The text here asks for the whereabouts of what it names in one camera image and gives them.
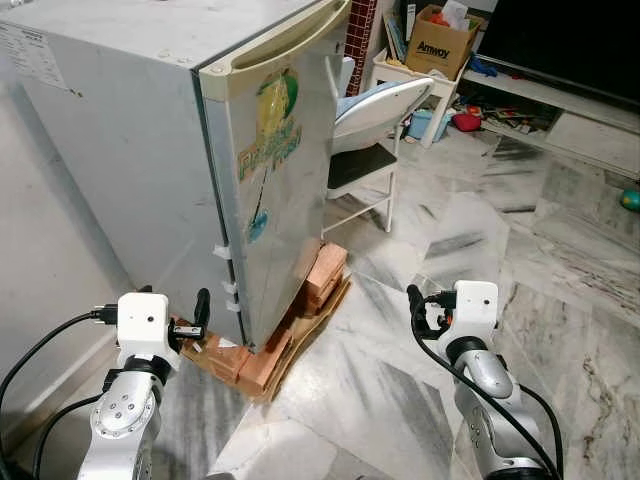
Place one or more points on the brown Amway cardboard box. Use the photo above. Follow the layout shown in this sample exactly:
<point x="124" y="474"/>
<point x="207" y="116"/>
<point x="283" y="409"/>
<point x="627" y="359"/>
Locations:
<point x="435" y="45"/>

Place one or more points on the white mini fridge cabinet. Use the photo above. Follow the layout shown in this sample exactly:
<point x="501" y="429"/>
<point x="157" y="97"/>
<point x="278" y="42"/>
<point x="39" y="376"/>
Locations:
<point x="120" y="130"/>

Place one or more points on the green ball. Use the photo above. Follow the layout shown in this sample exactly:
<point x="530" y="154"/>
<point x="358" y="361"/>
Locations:
<point x="631" y="200"/>

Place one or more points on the red clay brick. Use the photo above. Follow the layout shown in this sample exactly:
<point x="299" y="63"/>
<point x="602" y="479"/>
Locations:
<point x="318" y="296"/>
<point x="333" y="265"/>
<point x="268" y="368"/>
<point x="225" y="362"/>

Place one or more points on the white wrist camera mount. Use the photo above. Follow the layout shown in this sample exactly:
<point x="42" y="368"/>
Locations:
<point x="476" y="310"/>
<point x="142" y="325"/>

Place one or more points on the row of upright books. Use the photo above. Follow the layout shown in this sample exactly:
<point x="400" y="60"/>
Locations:
<point x="394" y="38"/>

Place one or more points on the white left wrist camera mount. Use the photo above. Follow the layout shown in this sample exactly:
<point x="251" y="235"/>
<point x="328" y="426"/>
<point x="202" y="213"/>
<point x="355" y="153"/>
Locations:
<point x="142" y="325"/>

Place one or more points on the white side shelf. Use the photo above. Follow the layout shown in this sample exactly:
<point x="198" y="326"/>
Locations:
<point x="440" y="95"/>

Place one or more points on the white television stand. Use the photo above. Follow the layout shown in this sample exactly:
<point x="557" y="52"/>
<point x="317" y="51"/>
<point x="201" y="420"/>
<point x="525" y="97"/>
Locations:
<point x="590" y="130"/>

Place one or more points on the light blue plastic container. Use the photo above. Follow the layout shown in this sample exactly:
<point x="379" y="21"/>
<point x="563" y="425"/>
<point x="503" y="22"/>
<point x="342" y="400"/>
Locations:
<point x="428" y="125"/>

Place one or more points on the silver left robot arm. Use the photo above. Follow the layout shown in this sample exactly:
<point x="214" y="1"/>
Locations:
<point x="120" y="420"/>

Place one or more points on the brown cardboard sheet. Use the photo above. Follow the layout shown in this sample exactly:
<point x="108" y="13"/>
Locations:
<point x="300" y="345"/>

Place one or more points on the black flat television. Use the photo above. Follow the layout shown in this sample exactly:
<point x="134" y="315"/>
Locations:
<point x="560" y="40"/>

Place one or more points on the red tiled column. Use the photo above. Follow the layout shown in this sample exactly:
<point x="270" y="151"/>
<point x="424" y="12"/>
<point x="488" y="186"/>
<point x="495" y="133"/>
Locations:
<point x="360" y="30"/>

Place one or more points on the white folding chair black seat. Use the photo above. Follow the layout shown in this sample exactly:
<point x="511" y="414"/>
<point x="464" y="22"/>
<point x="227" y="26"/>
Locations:
<point x="360" y="165"/>

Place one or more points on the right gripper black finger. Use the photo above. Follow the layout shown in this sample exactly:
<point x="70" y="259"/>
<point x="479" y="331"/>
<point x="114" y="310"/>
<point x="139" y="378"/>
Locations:
<point x="415" y="308"/>

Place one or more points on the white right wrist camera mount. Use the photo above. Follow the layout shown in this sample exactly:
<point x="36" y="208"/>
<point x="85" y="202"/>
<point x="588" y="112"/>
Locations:
<point x="476" y="310"/>

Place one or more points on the red bowl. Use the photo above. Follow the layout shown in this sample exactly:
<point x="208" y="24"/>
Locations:
<point x="467" y="123"/>

